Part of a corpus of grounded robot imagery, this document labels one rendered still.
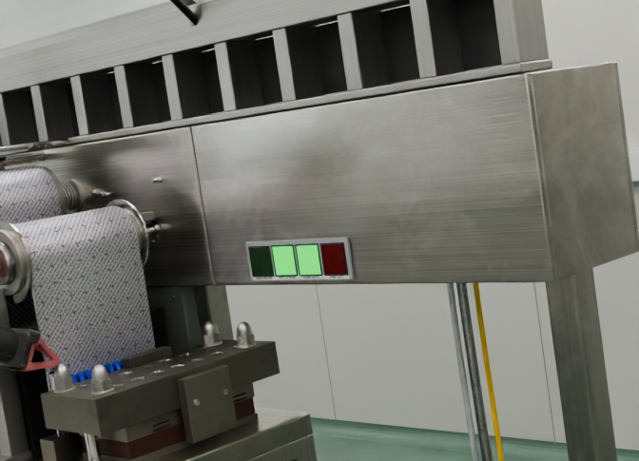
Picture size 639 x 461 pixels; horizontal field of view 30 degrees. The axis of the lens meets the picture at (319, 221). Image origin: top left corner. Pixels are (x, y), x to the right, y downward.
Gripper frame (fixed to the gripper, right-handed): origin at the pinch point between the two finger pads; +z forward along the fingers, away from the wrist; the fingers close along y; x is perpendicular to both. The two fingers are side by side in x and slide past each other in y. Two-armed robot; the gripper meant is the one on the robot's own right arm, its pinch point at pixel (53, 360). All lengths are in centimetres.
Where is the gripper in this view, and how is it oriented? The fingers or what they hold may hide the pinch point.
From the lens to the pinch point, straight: 213.8
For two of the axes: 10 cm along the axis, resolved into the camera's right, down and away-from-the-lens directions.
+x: 2.1, -9.4, 2.7
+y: 7.1, -0.4, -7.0
